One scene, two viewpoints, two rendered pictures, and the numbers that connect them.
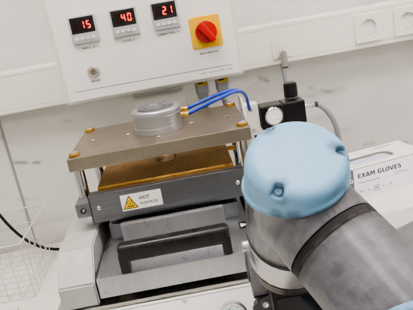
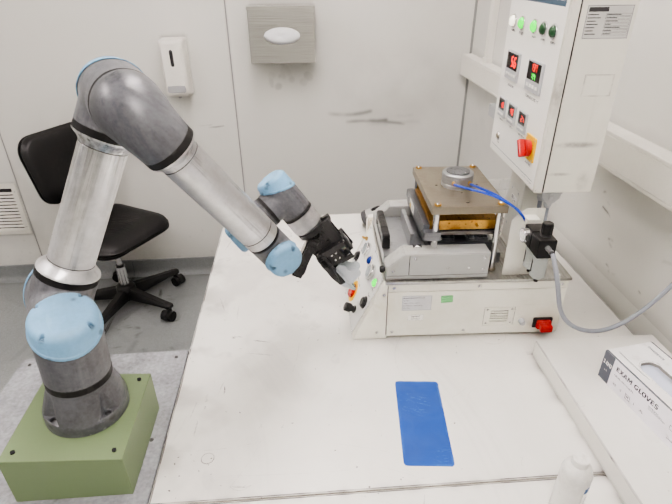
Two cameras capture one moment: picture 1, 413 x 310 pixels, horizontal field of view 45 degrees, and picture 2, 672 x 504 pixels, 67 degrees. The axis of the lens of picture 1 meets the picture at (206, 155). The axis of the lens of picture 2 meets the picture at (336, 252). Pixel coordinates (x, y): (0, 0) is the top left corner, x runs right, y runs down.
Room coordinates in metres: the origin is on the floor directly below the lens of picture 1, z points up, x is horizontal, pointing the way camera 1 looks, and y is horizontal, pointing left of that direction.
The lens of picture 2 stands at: (0.47, -1.13, 1.60)
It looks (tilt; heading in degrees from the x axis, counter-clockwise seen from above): 30 degrees down; 89
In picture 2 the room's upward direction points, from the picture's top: 1 degrees counter-clockwise
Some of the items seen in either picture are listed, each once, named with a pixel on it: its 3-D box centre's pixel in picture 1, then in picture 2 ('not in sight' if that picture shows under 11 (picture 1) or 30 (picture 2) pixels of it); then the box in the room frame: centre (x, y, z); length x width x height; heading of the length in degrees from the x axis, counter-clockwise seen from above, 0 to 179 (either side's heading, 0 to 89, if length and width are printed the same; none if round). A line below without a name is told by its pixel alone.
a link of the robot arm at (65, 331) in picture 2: not in sight; (69, 338); (-0.01, -0.42, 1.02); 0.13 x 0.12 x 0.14; 121
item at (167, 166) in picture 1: (169, 153); (455, 201); (0.79, 0.06, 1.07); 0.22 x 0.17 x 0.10; 91
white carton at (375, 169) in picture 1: (371, 169); (664, 394); (1.14, -0.39, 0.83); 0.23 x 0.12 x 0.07; 102
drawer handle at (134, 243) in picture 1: (174, 247); (382, 228); (0.60, 0.06, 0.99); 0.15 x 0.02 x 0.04; 91
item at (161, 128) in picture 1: (174, 136); (469, 196); (0.82, 0.05, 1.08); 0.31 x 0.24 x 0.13; 91
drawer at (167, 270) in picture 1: (176, 218); (433, 233); (0.74, 0.07, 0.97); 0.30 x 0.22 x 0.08; 1
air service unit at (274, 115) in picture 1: (281, 123); (534, 247); (0.92, -0.15, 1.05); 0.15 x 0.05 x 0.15; 91
